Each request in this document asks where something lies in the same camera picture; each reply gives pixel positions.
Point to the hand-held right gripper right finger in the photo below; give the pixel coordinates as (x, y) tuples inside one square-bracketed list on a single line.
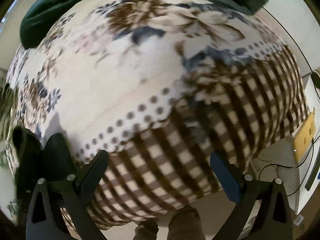
[(226, 177)]

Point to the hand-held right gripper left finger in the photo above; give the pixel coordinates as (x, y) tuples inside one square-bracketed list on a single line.
[(93, 177)]

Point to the dark blue jeans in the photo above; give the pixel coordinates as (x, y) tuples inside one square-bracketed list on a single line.
[(27, 152)]

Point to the person's left brown slipper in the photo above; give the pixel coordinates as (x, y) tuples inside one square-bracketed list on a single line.
[(146, 230)]

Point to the yellow power strip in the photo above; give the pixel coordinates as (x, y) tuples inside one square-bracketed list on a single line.
[(303, 137)]

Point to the floral checked bed blanket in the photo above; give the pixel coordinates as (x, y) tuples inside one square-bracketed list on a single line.
[(112, 80)]

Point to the dark green plush blanket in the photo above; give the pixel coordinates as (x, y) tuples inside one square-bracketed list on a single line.
[(55, 7)]

